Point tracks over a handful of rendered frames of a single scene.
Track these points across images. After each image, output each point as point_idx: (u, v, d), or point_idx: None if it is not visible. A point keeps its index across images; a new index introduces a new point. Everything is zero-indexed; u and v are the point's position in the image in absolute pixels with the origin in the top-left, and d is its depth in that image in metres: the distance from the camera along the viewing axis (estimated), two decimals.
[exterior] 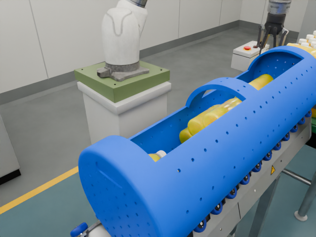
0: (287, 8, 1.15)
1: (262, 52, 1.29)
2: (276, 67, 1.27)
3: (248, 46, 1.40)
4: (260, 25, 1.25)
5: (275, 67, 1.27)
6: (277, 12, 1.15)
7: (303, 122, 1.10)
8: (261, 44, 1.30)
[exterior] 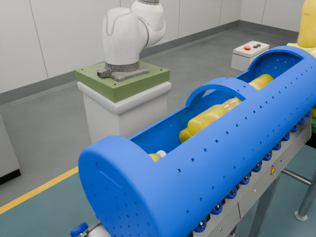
0: None
1: None
2: (276, 67, 1.27)
3: (248, 46, 1.40)
4: None
5: (275, 67, 1.27)
6: None
7: (303, 122, 1.10)
8: None
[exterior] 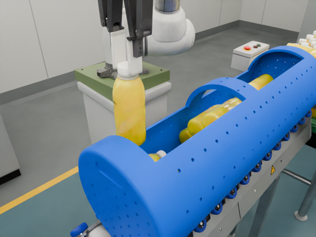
0: None
1: (113, 42, 0.50)
2: (276, 67, 1.27)
3: (248, 46, 1.40)
4: None
5: (275, 67, 1.27)
6: None
7: (303, 122, 1.10)
8: None
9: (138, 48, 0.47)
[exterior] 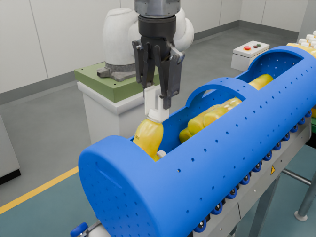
0: (170, 3, 0.49)
1: (146, 95, 0.63)
2: (276, 67, 1.27)
3: (248, 46, 1.40)
4: (134, 41, 0.59)
5: (275, 67, 1.27)
6: (148, 12, 0.49)
7: (303, 122, 1.10)
8: None
9: (167, 103, 0.61)
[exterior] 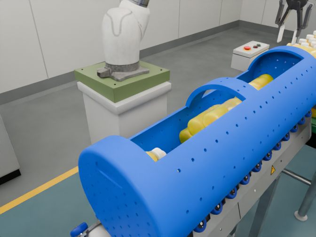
0: None
1: (281, 30, 1.19)
2: (276, 67, 1.27)
3: (248, 46, 1.40)
4: (281, 0, 1.15)
5: (275, 67, 1.27)
6: None
7: (303, 122, 1.10)
8: (279, 21, 1.20)
9: (299, 33, 1.16)
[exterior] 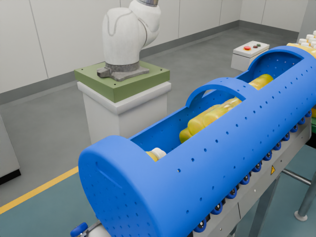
0: None
1: None
2: None
3: (248, 46, 1.40)
4: None
5: None
6: None
7: (303, 122, 1.10)
8: None
9: None
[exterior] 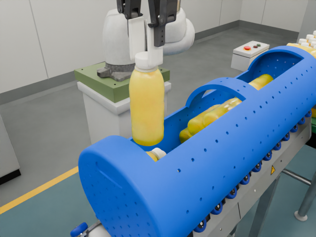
0: None
1: (131, 29, 0.45)
2: (135, 58, 0.47)
3: (248, 46, 1.40)
4: None
5: (135, 62, 0.47)
6: None
7: (303, 122, 1.10)
8: None
9: (160, 36, 0.43)
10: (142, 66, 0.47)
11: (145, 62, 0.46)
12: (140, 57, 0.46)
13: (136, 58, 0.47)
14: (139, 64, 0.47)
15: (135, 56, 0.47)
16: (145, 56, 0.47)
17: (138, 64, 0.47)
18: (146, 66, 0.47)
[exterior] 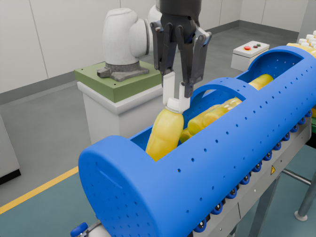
0: None
1: (165, 83, 0.58)
2: (169, 100, 0.59)
3: (248, 46, 1.40)
4: (152, 22, 0.54)
5: (168, 103, 0.59)
6: None
7: (303, 122, 1.10)
8: None
9: (189, 91, 0.55)
10: (173, 106, 0.59)
11: (177, 105, 0.58)
12: (174, 100, 0.59)
13: (169, 100, 0.59)
14: (171, 105, 0.59)
15: (169, 98, 0.59)
16: (177, 101, 0.59)
17: (170, 104, 0.59)
18: (176, 108, 0.59)
